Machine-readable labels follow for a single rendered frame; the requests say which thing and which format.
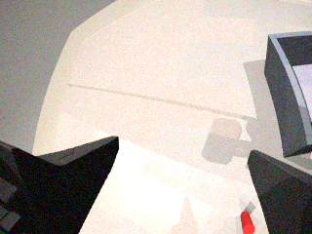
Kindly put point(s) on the red peg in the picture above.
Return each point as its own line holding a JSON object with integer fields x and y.
{"x": 247, "y": 224}

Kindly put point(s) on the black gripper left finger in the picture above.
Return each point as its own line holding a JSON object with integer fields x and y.
{"x": 60, "y": 187}

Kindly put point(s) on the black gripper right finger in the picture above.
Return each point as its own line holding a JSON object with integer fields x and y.
{"x": 284, "y": 193}

